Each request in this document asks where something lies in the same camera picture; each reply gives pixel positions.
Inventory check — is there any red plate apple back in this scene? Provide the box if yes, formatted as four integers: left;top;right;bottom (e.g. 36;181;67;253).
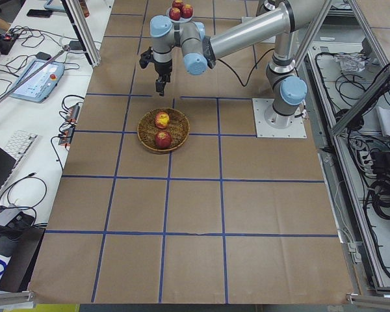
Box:
172;0;185;10

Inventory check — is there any black smartphone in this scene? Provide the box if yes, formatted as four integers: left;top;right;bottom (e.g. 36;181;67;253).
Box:
27;9;52;18

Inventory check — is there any white keyboard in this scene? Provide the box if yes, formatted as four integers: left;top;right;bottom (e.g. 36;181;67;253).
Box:
4;130;38;166

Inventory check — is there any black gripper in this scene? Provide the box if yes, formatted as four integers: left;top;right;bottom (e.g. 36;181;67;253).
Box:
154;60;172;96

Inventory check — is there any aluminium frame post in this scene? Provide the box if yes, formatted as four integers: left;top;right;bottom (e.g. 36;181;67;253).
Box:
61;0;101;68

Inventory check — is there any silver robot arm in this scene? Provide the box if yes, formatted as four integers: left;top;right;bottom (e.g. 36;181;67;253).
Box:
139;1;320;129

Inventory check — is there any woven wicker basket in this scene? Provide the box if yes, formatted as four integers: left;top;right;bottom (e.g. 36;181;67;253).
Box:
137;108;190;153

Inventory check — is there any red plate apple right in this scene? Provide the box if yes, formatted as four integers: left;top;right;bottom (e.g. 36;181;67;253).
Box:
181;4;194;19

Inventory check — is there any black box on desk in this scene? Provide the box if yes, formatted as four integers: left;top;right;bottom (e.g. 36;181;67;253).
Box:
0;227;45;293

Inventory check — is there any dark red basket apple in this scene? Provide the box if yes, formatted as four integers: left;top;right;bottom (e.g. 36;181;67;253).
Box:
155;131;172;150

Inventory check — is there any teach pendant tablet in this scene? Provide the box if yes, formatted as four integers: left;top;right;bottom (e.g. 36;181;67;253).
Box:
10;62;65;103

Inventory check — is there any light blue plate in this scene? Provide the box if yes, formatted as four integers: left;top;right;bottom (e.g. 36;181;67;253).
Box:
166;7;192;23

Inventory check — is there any red plate apple front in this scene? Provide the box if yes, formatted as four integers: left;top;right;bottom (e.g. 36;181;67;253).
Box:
168;7;181;21

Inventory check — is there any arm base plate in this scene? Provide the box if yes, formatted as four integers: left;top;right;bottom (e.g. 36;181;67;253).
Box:
252;98;307;139

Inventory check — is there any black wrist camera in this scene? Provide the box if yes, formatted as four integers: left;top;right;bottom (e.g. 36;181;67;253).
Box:
139;47;154;69

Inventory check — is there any red plate apple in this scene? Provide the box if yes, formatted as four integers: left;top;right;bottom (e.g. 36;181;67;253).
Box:
168;7;181;21
181;4;194;19
172;0;185;10

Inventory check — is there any red yellow apple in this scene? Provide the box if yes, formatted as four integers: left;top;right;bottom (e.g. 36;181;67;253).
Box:
155;111;170;129

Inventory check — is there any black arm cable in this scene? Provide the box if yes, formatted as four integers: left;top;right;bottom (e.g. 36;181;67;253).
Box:
214;45;276;87

